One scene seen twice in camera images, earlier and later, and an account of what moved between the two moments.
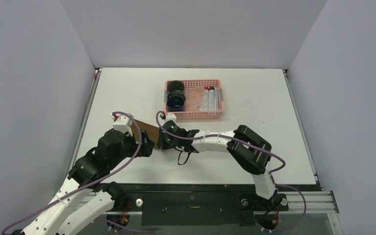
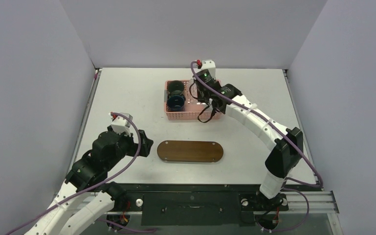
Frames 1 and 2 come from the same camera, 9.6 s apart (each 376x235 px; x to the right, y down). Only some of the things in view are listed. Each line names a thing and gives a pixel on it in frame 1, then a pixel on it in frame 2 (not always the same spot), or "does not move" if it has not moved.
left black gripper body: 144,150 does not move
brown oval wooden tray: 152,131 -> 189,151
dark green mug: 175,87 does not move
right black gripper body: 165,137 -> 202,94
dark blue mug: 175,103 does not move
